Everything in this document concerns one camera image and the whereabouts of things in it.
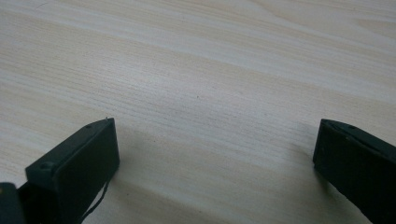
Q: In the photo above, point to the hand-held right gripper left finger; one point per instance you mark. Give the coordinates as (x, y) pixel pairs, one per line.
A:
(77, 168)

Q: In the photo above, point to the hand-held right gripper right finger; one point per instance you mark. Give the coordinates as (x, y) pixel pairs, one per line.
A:
(358, 161)

